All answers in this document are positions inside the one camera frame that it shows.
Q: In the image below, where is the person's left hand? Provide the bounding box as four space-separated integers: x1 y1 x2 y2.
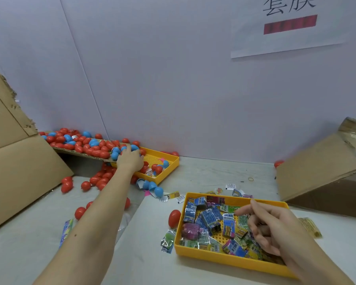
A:
115 144 146 176

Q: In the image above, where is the person's right hand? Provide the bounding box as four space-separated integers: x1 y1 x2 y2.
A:
234 199 321 277

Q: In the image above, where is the yellow label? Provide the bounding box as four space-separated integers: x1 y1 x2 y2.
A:
299 217 323 239

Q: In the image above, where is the pile of plastic eggs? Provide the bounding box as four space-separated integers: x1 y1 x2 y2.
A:
37 127 180 221

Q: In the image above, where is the person's left forearm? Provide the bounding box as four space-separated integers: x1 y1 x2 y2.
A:
32 169 137 285

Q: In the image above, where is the yellow tray under eggs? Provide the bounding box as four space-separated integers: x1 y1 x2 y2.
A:
110 145 181 186

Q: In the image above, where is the brown cardboard sheet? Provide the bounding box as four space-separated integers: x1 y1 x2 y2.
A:
52 146 116 163

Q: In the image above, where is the torn flattened cardboard box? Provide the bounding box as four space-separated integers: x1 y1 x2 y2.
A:
275 117 356 220

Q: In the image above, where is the yellow plastic tray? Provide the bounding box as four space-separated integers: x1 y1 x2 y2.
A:
174 192 300 279

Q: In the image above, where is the clear bag with coloured label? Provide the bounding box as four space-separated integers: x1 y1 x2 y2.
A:
58 207 131 248

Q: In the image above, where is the tall brown cardboard box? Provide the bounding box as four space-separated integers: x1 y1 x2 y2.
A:
0 62 75 234

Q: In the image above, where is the white paper sign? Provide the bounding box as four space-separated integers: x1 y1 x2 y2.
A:
230 0 356 59

